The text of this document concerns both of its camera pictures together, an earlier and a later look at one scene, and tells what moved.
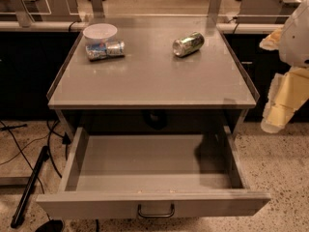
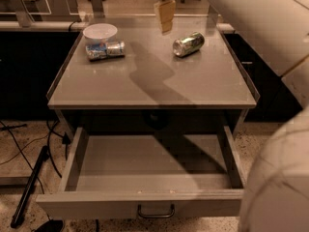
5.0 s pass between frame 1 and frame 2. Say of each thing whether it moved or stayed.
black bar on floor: stayed
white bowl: stayed
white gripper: moved
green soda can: stayed
